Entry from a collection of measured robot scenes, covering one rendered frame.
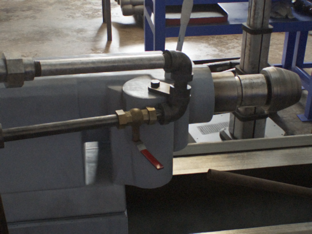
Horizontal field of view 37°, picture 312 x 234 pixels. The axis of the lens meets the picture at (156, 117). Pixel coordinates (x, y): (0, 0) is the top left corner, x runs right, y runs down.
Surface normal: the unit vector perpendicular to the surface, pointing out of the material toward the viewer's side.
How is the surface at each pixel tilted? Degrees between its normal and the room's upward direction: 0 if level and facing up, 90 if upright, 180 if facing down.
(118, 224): 90
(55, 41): 0
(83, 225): 90
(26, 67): 63
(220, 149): 45
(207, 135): 0
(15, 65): 56
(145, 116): 68
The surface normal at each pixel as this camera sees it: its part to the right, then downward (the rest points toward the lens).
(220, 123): 0.00, -0.88
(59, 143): 0.14, 0.15
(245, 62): -0.95, 0.15
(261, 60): 0.30, 0.45
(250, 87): 0.11, -0.14
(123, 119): 0.36, -0.07
